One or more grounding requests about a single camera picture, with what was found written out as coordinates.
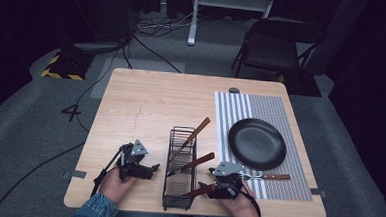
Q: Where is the right hand-held gripper black cable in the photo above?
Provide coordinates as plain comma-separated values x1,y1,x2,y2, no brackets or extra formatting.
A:
236,181,264,217

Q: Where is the bundle of floor cables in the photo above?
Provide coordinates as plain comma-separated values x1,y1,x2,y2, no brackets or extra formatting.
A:
129,1,207,75

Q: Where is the grey striped placemat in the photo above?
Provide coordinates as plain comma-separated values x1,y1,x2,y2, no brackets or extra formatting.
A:
208,91,319,203

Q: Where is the grey tape piece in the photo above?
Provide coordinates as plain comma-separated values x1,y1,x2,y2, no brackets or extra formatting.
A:
62,169,88,180
310,187,329,199

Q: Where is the wooden handled knife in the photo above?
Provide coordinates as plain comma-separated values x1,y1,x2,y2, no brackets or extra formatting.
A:
173,115,212,159

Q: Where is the hand-held gripper black cable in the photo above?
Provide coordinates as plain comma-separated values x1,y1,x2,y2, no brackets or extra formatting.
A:
90,142,129,200
236,181,264,217

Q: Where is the left hand-held gripper black cable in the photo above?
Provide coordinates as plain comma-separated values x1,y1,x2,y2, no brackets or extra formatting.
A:
90,142,129,200

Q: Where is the black round plate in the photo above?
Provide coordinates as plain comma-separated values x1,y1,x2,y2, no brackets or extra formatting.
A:
226,116,290,172

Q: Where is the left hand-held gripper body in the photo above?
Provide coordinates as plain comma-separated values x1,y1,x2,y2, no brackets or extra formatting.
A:
117,138,156,182

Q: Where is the thick black floor cable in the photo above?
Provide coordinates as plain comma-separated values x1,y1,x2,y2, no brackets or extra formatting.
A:
0,137,86,217

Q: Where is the black folding chair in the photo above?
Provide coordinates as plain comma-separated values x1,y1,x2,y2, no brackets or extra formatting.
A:
229,14,328,97

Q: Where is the person's left hand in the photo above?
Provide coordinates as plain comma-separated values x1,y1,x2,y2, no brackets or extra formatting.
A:
98,166,140,207

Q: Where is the black wire cutlery basket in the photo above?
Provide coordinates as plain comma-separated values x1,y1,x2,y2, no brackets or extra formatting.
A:
161,125,200,213

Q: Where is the wooden handled fork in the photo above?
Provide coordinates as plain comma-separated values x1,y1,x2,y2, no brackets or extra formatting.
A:
240,171,293,184

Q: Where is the wooden handled spoon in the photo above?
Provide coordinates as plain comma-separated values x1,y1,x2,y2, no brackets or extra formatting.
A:
165,149,216,180

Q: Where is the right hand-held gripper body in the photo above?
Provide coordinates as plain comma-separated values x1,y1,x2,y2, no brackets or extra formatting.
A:
209,161,246,201

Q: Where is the wooden handled cutlery piece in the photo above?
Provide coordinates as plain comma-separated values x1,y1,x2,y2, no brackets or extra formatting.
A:
181,182,219,200

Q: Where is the thin black floor cable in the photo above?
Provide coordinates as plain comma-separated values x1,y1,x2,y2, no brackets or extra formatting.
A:
75,31,136,135

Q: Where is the yellow black striped stand base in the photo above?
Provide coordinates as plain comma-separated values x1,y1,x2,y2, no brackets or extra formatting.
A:
40,46,96,82

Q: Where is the person's right hand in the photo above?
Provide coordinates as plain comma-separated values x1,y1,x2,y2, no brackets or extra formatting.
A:
217,178,263,217

